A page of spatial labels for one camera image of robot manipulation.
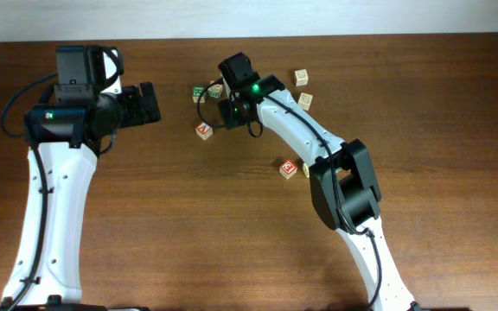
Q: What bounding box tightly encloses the green R letter block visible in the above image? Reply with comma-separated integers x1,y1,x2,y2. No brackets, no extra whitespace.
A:
192,86,207,103

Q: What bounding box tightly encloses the red A letter block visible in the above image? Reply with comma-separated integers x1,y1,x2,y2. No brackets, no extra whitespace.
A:
195,122,214,140

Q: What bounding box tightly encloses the red E letter block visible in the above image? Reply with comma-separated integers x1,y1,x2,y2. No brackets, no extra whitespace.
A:
279,160,297,180

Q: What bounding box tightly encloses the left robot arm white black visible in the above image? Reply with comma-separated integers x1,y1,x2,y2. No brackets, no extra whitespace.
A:
0,45,161,310

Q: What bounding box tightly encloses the wooden block with drawing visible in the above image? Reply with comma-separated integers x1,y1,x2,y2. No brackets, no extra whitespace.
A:
297,92,313,111

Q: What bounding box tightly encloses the wooden block far right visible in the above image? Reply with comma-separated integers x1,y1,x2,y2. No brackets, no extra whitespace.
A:
294,69,309,86

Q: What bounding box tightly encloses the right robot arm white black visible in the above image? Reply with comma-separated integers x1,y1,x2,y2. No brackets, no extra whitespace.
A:
218,53,420,310

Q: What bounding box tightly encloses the green edged wooden block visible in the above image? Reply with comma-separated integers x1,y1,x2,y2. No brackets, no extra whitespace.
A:
207,83,223,98

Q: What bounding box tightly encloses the wooden J block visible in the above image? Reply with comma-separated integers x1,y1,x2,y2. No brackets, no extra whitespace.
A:
303,162,310,178

